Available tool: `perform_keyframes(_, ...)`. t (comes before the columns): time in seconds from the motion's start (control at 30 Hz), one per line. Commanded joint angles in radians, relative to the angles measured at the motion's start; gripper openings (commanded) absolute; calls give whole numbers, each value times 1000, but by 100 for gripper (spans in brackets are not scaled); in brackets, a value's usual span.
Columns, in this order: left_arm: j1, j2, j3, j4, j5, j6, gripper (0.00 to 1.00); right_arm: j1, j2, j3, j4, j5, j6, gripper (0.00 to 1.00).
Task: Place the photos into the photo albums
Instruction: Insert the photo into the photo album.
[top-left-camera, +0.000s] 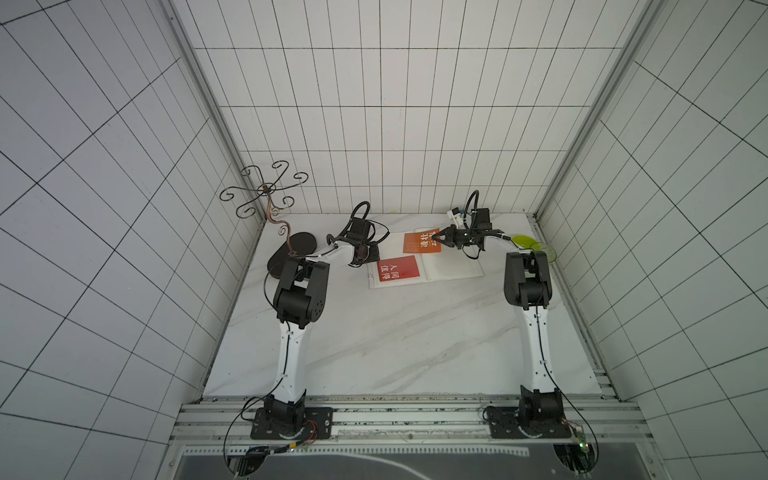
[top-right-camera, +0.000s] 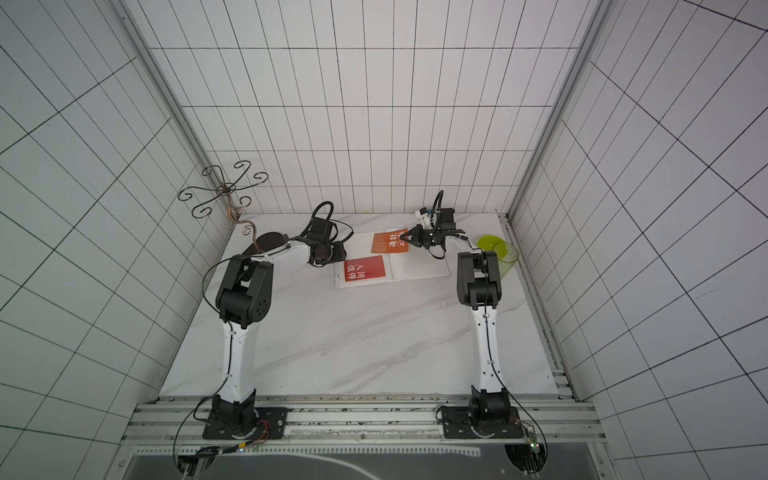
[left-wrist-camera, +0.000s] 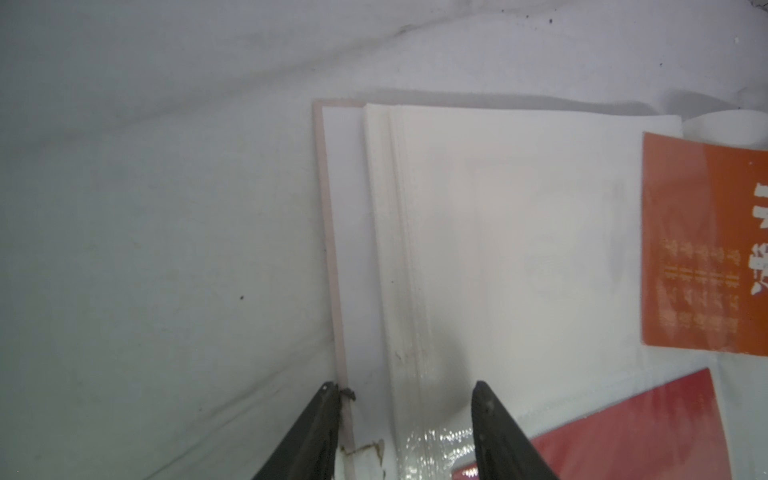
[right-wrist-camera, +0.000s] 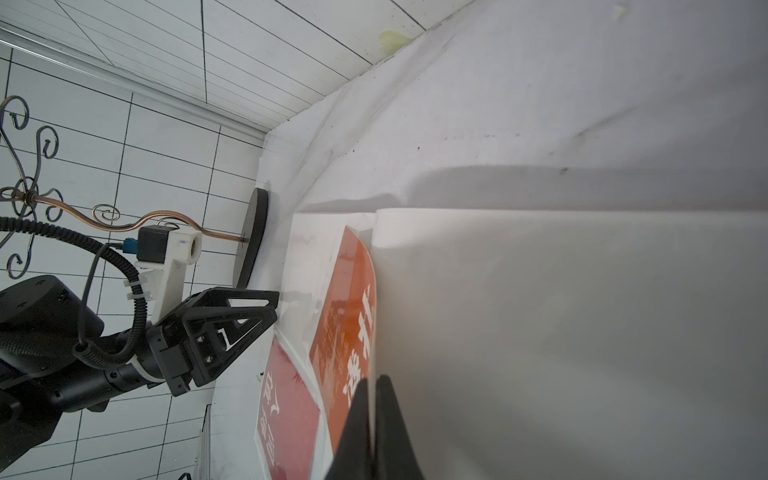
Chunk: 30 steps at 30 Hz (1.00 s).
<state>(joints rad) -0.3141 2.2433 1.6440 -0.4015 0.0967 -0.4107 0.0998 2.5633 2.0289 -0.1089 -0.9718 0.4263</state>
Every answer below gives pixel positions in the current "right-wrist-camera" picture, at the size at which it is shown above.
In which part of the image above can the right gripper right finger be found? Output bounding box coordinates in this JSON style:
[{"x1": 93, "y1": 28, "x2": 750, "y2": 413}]
[{"x1": 374, "y1": 375, "x2": 425, "y2": 480}]

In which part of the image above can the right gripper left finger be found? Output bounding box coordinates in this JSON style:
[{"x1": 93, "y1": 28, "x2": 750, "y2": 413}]
[{"x1": 325, "y1": 379, "x2": 371, "y2": 480}]

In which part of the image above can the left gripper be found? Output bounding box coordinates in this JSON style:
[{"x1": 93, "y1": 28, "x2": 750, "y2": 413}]
[{"x1": 146, "y1": 287, "x2": 280, "y2": 397}]

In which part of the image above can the red card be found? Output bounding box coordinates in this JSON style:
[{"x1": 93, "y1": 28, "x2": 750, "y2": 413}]
[{"x1": 256, "y1": 339, "x2": 320, "y2": 480}]

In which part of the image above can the orange card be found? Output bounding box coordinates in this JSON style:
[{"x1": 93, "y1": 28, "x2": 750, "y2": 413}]
[{"x1": 309, "y1": 227, "x2": 377, "y2": 452}]

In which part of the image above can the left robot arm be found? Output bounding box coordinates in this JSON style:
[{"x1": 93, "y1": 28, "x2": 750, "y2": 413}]
[{"x1": 1, "y1": 217, "x2": 280, "y2": 467}]

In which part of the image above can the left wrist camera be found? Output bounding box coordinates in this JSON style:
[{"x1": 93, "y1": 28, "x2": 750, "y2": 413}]
[{"x1": 121, "y1": 225, "x2": 202, "y2": 325}]

